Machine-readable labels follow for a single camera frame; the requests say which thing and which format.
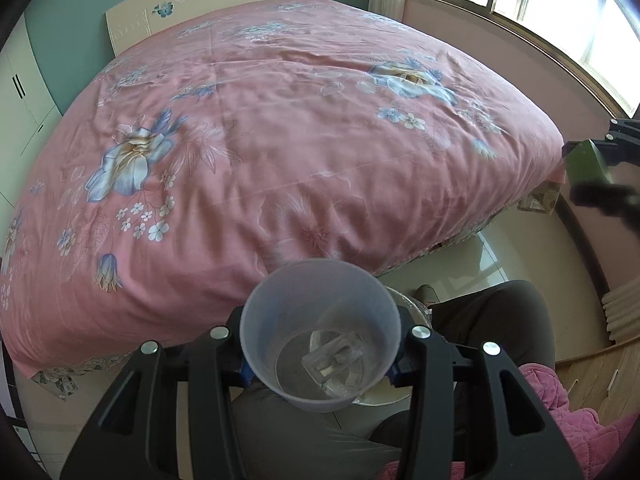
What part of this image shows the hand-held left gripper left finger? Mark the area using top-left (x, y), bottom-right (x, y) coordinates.
top-left (60, 305), bottom-right (251, 480)

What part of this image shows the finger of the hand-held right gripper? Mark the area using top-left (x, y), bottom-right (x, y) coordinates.
top-left (602, 119), bottom-right (640, 167)
top-left (570, 182), bottom-right (640, 233)

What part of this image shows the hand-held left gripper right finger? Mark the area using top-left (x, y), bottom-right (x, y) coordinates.
top-left (387, 305), bottom-right (586, 480)

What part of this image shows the olive green packet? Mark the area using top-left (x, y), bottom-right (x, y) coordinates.
top-left (562, 140), bottom-right (618, 191)

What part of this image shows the printed plastic bin liner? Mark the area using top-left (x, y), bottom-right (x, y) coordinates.
top-left (387, 287), bottom-right (433, 331)

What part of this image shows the translucent plastic cup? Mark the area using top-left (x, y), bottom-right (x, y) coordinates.
top-left (240, 258), bottom-right (402, 413)

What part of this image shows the clear plastic packaging piece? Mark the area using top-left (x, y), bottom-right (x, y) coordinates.
top-left (301, 330), bottom-right (365, 386)

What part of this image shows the person's right leg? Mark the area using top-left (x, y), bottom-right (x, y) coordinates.
top-left (425, 280), bottom-right (558, 376)

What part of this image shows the person's leg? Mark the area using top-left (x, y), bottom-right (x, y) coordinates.
top-left (227, 385), bottom-right (411, 480)
top-left (425, 280), bottom-right (558, 376)

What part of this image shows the stack of cream foam boards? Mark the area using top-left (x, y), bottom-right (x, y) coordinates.
top-left (600, 280), bottom-right (640, 346)

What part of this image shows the person's left leg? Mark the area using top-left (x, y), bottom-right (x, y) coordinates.
top-left (227, 385), bottom-right (411, 480)

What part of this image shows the pink quilted jacket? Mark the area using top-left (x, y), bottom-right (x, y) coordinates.
top-left (377, 362), bottom-right (640, 480)

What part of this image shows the light wooden panel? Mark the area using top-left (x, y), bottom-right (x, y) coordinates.
top-left (555, 337), bottom-right (640, 423)

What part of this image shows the pink floral bedspread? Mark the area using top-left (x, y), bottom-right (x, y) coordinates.
top-left (0, 0), bottom-right (566, 376)

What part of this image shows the white wardrobe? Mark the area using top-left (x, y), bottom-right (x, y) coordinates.
top-left (0, 15), bottom-right (63, 211)

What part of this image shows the cream bed headboard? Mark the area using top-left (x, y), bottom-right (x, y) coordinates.
top-left (105, 0), bottom-right (317, 58)

